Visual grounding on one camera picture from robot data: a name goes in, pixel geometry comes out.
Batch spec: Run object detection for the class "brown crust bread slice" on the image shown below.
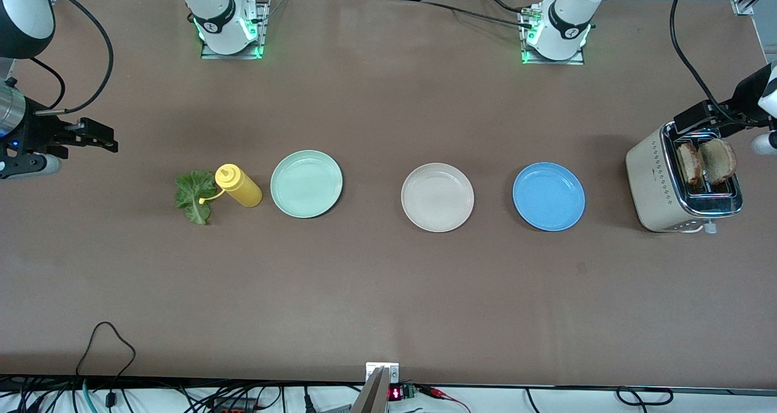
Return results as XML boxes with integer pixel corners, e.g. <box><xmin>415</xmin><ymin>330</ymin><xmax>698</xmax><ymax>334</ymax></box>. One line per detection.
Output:
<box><xmin>698</xmin><ymin>137</ymin><xmax>738</xmax><ymax>186</ymax></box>
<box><xmin>676</xmin><ymin>142</ymin><xmax>705</xmax><ymax>187</ymax></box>

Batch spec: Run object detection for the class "green lettuce leaf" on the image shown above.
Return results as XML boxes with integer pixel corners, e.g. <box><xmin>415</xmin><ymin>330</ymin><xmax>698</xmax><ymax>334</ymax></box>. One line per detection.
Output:
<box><xmin>175</xmin><ymin>170</ymin><xmax>218</xmax><ymax>225</ymax></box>

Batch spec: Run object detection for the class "yellow squeeze bottle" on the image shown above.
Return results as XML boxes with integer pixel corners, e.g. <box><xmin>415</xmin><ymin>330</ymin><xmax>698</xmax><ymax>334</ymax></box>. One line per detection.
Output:
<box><xmin>199</xmin><ymin>163</ymin><xmax>263</xmax><ymax>208</ymax></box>

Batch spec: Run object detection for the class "blue plate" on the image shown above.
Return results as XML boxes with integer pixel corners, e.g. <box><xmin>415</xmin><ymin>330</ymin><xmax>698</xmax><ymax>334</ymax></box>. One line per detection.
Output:
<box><xmin>512</xmin><ymin>162</ymin><xmax>586</xmax><ymax>232</ymax></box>

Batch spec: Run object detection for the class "mint green plate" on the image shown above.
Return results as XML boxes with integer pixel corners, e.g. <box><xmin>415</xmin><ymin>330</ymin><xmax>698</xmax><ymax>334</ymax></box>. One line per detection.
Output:
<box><xmin>270</xmin><ymin>150</ymin><xmax>344</xmax><ymax>219</ymax></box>

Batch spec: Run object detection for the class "beige plate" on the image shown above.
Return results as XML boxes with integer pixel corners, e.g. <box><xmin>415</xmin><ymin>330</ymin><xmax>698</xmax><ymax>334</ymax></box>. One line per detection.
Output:
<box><xmin>401</xmin><ymin>162</ymin><xmax>475</xmax><ymax>233</ymax></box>

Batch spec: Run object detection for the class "beige chrome toaster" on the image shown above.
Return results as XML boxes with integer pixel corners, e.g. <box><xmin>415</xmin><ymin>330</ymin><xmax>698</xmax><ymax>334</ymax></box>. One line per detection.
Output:
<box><xmin>625</xmin><ymin>120</ymin><xmax>744</xmax><ymax>234</ymax></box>

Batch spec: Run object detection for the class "red clip lead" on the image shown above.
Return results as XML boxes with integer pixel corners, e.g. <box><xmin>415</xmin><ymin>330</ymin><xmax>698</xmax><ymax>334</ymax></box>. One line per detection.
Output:
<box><xmin>419</xmin><ymin>385</ymin><xmax>473</xmax><ymax>413</ymax></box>

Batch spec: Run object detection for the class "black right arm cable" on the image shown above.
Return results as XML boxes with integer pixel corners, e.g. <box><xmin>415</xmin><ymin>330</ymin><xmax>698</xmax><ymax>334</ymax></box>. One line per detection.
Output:
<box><xmin>30</xmin><ymin>0</ymin><xmax>116</xmax><ymax>116</ymax></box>

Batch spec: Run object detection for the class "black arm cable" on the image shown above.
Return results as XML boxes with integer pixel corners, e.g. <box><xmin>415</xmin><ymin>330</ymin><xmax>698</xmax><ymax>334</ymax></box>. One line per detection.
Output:
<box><xmin>30</xmin><ymin>0</ymin><xmax>116</xmax><ymax>116</ymax></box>
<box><xmin>670</xmin><ymin>0</ymin><xmax>759</xmax><ymax>125</ymax></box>

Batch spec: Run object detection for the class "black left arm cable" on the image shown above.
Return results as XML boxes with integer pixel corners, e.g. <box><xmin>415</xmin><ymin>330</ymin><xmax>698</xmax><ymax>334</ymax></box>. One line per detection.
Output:
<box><xmin>670</xmin><ymin>0</ymin><xmax>759</xmax><ymax>125</ymax></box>

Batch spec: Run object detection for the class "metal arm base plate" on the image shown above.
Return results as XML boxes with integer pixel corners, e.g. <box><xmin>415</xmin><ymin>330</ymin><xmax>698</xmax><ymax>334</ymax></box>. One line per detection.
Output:
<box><xmin>200</xmin><ymin>0</ymin><xmax>269</xmax><ymax>60</ymax></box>
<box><xmin>519</xmin><ymin>6</ymin><xmax>586</xmax><ymax>66</ymax></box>

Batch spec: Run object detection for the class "black table cable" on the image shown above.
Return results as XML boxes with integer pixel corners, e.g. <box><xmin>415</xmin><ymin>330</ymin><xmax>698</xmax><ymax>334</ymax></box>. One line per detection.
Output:
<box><xmin>480</xmin><ymin>0</ymin><xmax>529</xmax><ymax>14</ymax></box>
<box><xmin>395</xmin><ymin>0</ymin><xmax>538</xmax><ymax>29</ymax></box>

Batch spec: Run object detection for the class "thin black looped cable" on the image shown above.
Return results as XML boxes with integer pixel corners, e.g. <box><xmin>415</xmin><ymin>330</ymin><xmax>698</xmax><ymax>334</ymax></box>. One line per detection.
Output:
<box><xmin>76</xmin><ymin>322</ymin><xmax>137</xmax><ymax>411</ymax></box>

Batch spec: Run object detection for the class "black coiled cable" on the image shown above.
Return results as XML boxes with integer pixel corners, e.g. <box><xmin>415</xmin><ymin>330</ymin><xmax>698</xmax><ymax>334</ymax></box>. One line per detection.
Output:
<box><xmin>616</xmin><ymin>386</ymin><xmax>674</xmax><ymax>406</ymax></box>

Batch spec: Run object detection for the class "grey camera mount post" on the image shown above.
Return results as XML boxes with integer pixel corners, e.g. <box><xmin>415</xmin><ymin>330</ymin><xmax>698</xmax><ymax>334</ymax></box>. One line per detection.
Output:
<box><xmin>349</xmin><ymin>363</ymin><xmax>401</xmax><ymax>413</ymax></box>

